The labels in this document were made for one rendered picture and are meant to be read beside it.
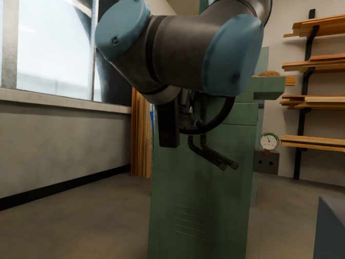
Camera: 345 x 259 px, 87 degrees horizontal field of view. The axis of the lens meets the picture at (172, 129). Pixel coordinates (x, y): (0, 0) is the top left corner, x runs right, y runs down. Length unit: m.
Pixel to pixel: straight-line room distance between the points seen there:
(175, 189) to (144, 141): 1.47
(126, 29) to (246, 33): 0.14
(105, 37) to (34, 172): 1.67
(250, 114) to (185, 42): 0.59
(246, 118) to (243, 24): 0.58
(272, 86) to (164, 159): 0.54
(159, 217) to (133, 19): 0.84
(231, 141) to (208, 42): 0.60
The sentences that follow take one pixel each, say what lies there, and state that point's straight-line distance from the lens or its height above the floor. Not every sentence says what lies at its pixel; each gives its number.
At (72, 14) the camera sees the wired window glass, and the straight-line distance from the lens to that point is 2.23.
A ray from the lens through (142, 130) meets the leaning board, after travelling 2.28.
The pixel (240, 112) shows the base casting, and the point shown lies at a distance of 0.78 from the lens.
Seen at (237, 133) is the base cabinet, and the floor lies 0.67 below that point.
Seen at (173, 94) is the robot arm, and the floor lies 0.76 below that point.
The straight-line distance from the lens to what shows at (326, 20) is 3.05.
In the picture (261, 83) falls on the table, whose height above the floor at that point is 0.87.
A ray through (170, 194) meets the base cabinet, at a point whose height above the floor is 0.37.
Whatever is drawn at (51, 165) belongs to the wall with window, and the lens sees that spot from 1.92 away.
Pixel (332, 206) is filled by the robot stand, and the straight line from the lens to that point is 0.54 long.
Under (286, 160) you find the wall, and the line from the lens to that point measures 3.26.
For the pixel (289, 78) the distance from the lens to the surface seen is 0.97.
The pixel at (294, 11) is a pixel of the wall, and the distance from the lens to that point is 3.66.
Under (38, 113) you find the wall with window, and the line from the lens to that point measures 1.81.
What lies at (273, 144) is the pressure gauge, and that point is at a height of 0.65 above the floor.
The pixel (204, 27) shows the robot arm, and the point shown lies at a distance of 0.23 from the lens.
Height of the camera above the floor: 0.70
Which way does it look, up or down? 2 degrees down
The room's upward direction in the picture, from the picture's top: 4 degrees clockwise
